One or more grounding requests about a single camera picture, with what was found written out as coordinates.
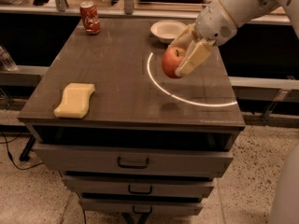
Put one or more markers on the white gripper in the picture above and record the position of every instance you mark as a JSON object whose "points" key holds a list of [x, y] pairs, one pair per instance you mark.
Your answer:
{"points": [[212, 24]]}

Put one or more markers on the red apple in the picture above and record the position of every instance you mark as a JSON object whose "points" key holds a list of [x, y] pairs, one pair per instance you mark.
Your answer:
{"points": [[171, 60]]}

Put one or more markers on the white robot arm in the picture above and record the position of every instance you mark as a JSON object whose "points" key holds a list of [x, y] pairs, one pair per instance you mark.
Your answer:
{"points": [[248, 10]]}

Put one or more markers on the yellow sponge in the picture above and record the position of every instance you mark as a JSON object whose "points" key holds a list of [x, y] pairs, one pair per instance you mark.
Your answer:
{"points": [[75, 101]]}

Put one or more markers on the white bowl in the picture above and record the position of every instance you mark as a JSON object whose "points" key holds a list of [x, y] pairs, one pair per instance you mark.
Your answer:
{"points": [[167, 31]]}

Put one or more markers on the grey drawer cabinet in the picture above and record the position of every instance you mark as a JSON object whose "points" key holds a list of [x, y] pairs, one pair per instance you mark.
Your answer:
{"points": [[135, 105]]}

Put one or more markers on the red cola can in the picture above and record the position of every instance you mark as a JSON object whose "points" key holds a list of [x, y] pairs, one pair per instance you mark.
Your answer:
{"points": [[89, 16]]}

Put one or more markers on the clear plastic bottle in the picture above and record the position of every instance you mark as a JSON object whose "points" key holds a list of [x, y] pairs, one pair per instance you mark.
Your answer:
{"points": [[6, 60]]}

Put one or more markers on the middle drawer with handle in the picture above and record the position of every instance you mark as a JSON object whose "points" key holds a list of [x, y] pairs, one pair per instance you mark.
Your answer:
{"points": [[143, 187]]}

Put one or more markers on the drawer with handle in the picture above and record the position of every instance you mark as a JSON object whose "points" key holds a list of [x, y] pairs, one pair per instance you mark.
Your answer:
{"points": [[134, 161], [143, 187], [141, 207]]}

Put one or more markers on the top drawer with handle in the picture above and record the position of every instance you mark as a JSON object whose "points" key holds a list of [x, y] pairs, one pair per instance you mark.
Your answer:
{"points": [[134, 161]]}

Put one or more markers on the bottom drawer with handle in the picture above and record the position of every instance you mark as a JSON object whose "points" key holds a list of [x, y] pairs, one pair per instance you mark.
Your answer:
{"points": [[141, 207]]}

